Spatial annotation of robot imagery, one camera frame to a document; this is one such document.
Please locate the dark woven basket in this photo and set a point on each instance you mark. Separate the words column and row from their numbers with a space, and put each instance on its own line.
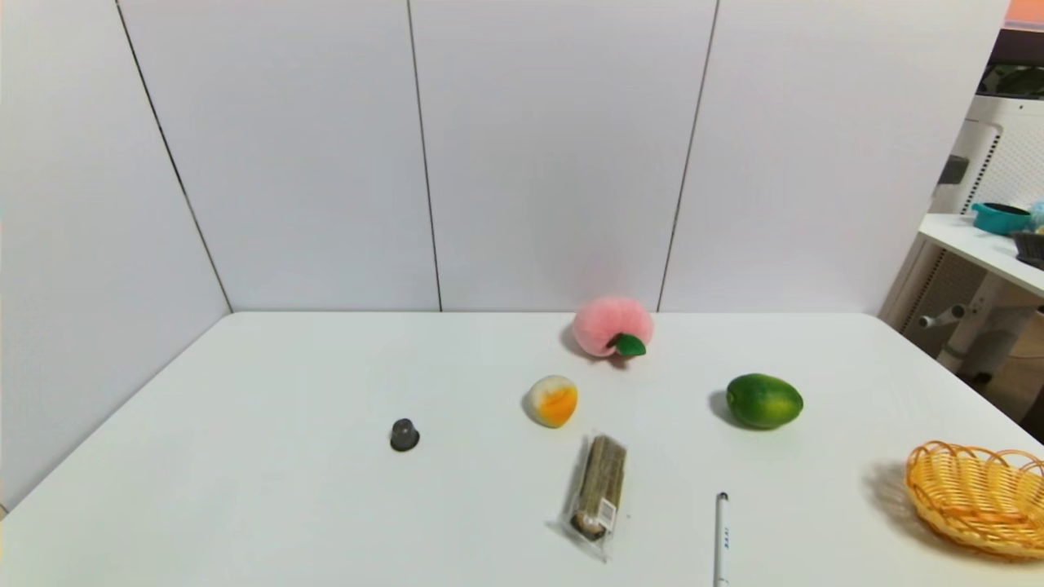
column 1031, row 247

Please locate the green lime fruit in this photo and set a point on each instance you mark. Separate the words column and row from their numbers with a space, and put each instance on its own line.
column 764, row 400

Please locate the dark coffee capsule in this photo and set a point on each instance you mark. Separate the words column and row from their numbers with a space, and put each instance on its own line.
column 404, row 435

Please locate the white pen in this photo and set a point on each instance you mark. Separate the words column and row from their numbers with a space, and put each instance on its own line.
column 721, row 538

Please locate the white orange round fruit toy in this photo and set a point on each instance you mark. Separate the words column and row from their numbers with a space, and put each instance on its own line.
column 552, row 400

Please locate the white pegboard panel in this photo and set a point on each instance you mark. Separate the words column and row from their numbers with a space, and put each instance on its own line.
column 991, row 155

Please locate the wrapped brown snack bar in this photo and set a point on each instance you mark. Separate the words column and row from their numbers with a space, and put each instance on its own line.
column 600, row 492

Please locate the white side table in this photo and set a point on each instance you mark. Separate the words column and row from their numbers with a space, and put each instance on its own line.
column 983, row 277

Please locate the pink plush peach toy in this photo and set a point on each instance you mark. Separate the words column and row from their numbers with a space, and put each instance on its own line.
column 608, row 320

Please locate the yellow wicker basket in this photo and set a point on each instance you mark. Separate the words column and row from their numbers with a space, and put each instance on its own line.
column 979, row 497

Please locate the teal bowl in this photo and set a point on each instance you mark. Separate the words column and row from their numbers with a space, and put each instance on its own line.
column 1001, row 218

